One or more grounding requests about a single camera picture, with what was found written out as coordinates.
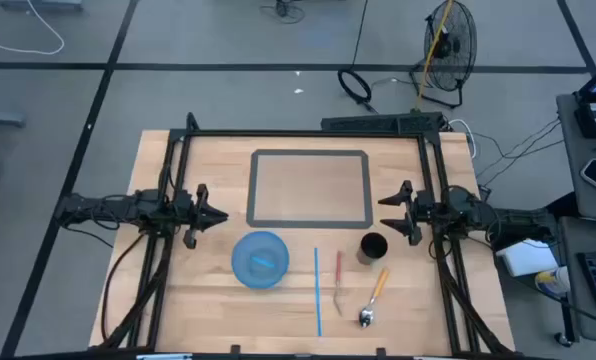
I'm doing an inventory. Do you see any black aluminium table frame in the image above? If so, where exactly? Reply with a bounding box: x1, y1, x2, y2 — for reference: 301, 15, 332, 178
88, 111, 518, 360

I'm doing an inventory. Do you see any wipes canister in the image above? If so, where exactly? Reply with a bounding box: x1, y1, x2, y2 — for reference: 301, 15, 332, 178
533, 266, 573, 297

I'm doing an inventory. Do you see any black coiled cable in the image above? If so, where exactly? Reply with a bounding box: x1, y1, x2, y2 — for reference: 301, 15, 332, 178
336, 0, 380, 114

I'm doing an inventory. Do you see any metal spoon orange handle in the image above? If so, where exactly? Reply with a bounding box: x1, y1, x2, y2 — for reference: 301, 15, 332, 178
358, 267, 391, 329

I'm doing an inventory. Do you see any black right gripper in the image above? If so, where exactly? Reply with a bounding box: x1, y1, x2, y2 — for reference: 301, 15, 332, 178
377, 180, 437, 247

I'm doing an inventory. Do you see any black cup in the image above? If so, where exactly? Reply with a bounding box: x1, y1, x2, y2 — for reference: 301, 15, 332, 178
355, 231, 390, 267

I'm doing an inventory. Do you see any grey side table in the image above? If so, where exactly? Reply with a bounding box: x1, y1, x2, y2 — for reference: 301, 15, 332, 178
556, 92, 596, 221

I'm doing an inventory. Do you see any black cable tangle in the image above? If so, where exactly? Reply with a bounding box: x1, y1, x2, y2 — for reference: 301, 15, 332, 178
259, 0, 307, 25

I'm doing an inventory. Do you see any black device with labels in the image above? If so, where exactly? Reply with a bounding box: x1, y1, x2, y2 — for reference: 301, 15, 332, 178
573, 97, 596, 140

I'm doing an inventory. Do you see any white box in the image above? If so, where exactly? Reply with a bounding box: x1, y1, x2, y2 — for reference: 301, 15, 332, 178
494, 238, 560, 278

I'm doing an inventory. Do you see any grey-bordered clear mat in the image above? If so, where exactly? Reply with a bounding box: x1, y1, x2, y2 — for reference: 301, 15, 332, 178
245, 148, 375, 230

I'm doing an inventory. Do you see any metal fork pink handle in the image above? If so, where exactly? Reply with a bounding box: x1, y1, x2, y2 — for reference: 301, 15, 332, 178
332, 250, 345, 318

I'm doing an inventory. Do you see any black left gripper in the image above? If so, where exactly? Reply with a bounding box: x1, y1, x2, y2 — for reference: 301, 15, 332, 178
172, 183, 229, 250

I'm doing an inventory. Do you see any white floor cable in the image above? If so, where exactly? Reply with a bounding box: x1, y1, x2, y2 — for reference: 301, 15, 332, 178
0, 0, 66, 57

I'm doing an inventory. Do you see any black perforated box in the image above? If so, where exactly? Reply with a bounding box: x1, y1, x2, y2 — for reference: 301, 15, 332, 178
320, 111, 446, 136

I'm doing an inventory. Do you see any long blue straw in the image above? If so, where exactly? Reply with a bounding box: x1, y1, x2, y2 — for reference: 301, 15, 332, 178
313, 246, 324, 338

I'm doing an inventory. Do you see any blue plastic bowl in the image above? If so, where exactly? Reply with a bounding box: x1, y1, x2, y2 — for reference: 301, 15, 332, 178
230, 230, 291, 291

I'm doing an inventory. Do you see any yellow cable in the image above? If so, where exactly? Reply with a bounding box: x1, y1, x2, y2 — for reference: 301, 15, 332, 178
415, 0, 455, 113

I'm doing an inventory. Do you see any grey keyboard table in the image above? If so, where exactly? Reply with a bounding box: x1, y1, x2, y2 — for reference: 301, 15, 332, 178
557, 215, 596, 346

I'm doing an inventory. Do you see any black floor fan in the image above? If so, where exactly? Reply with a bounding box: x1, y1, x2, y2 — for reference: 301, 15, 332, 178
409, 0, 479, 110

